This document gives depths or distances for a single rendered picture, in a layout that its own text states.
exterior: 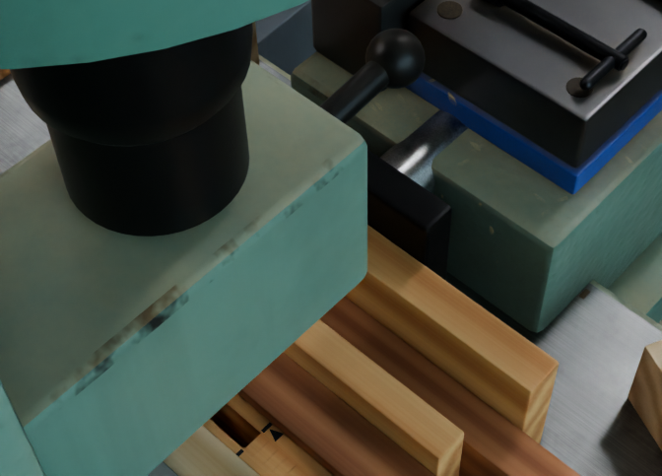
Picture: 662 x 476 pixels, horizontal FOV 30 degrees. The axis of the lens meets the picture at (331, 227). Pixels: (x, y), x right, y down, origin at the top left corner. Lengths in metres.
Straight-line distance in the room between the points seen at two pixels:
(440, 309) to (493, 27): 0.12
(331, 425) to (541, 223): 0.11
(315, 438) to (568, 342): 0.13
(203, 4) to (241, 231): 0.15
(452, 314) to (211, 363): 0.11
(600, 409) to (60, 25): 0.35
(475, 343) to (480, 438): 0.03
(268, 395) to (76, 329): 0.14
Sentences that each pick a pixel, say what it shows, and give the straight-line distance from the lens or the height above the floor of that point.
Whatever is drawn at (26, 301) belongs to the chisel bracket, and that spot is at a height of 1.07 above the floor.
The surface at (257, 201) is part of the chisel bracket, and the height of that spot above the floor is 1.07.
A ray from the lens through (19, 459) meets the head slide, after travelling 0.25.
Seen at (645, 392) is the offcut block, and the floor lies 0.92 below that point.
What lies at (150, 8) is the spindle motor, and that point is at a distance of 0.19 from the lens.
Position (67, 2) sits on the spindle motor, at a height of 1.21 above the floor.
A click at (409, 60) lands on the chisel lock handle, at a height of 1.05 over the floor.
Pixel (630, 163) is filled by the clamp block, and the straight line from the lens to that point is 0.50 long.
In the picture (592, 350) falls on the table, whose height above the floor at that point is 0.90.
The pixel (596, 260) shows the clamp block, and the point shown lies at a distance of 0.52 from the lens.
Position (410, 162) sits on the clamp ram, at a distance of 0.49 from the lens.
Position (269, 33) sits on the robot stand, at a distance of 1.13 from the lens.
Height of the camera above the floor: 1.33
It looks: 53 degrees down
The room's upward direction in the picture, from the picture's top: 2 degrees counter-clockwise
